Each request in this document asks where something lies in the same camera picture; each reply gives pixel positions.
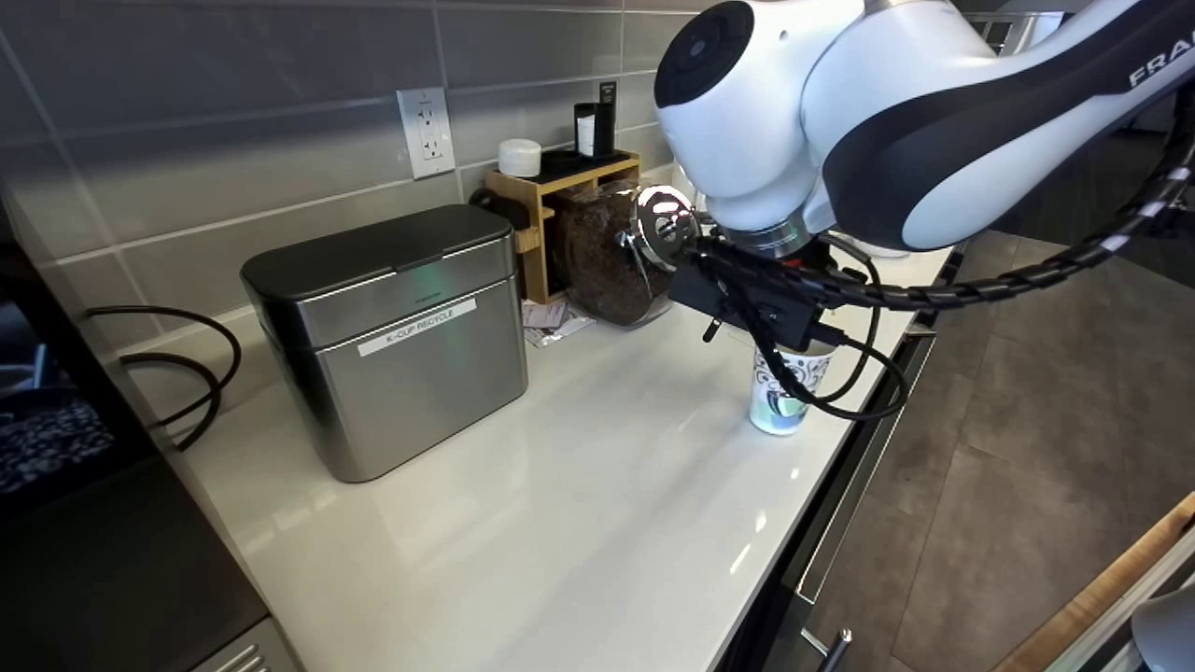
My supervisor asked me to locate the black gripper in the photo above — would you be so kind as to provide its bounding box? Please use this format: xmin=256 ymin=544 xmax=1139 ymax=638
xmin=667 ymin=241 xmax=832 ymax=351

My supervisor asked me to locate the patterned paper coffee cup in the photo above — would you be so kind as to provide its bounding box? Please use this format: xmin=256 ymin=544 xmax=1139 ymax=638
xmin=750 ymin=346 xmax=829 ymax=438

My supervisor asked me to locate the white wall outlet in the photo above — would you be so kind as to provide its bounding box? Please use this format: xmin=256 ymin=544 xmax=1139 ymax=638
xmin=394 ymin=87 xmax=456 ymax=178

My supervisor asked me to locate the white small jar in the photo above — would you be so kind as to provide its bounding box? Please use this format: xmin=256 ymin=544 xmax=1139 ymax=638
xmin=498 ymin=138 xmax=542 ymax=178

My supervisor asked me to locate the black monitor screen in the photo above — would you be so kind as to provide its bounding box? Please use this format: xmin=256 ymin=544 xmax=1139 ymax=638
xmin=0 ymin=223 xmax=158 ymax=519

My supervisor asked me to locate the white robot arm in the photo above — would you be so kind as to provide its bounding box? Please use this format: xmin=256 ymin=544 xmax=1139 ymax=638
xmin=653 ymin=0 xmax=1195 ymax=346

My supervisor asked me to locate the steel countertop bin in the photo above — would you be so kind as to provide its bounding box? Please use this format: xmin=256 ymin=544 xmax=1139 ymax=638
xmin=237 ymin=206 xmax=530 ymax=482

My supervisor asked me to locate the wooden shelf organizer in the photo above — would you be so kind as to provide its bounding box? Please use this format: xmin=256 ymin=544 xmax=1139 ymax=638
xmin=480 ymin=148 xmax=637 ymax=301

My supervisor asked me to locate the black power cord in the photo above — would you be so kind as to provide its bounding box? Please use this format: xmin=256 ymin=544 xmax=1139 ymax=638
xmin=77 ymin=301 xmax=245 ymax=455

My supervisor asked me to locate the black cylinder container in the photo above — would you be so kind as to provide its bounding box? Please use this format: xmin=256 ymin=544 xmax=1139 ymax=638
xmin=592 ymin=77 xmax=615 ymax=160

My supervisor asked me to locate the glass coffee bean jar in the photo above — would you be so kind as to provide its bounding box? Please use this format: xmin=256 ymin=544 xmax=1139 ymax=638
xmin=556 ymin=184 xmax=699 ymax=327

